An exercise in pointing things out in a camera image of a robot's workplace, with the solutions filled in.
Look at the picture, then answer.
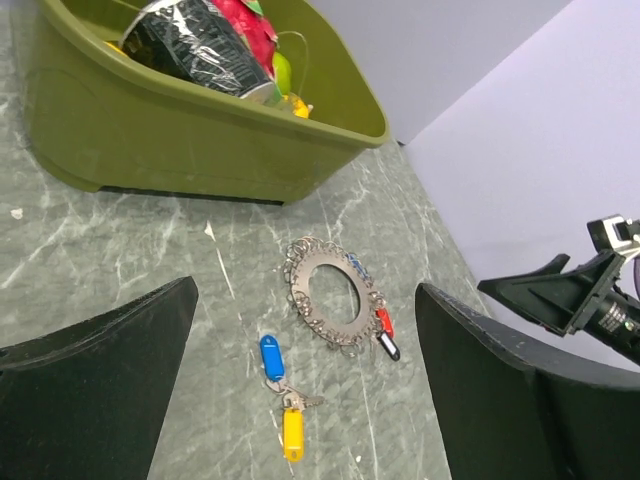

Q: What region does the green pear toy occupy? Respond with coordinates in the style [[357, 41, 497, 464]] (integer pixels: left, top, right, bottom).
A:
[[272, 51, 292, 96]]

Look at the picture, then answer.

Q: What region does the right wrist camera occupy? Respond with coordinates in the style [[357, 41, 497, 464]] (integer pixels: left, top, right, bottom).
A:
[[587, 214, 639, 261]]

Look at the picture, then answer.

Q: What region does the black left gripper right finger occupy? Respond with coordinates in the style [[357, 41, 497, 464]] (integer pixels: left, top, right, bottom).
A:
[[415, 283, 639, 480]]

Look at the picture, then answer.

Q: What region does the yellow key tag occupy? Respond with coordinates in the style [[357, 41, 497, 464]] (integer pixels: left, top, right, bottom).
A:
[[282, 408, 304, 462]]

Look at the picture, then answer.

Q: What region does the blue key tag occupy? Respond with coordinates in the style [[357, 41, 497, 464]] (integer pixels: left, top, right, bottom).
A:
[[259, 335, 285, 382]]

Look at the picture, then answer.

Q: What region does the yellow lemon toy right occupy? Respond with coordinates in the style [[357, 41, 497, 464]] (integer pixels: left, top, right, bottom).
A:
[[283, 94, 313, 119]]

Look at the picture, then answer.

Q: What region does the red key tag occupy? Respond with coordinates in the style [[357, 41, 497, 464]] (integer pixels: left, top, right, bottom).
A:
[[375, 308, 394, 338]]

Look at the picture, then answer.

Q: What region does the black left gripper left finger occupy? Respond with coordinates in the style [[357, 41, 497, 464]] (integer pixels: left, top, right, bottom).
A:
[[1, 290, 198, 479]]

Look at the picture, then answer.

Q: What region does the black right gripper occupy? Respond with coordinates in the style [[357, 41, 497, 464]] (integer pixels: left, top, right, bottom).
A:
[[478, 253, 639, 364]]

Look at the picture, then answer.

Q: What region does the black key tag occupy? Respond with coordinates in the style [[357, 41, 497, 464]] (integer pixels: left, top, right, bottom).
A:
[[377, 331, 401, 361]]

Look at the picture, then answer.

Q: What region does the olive green plastic bin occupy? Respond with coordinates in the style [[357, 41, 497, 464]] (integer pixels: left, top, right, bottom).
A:
[[9, 1, 390, 203]]

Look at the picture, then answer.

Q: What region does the red dragon fruit toy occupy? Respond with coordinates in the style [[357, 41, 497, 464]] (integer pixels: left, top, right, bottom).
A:
[[213, 0, 278, 79]]

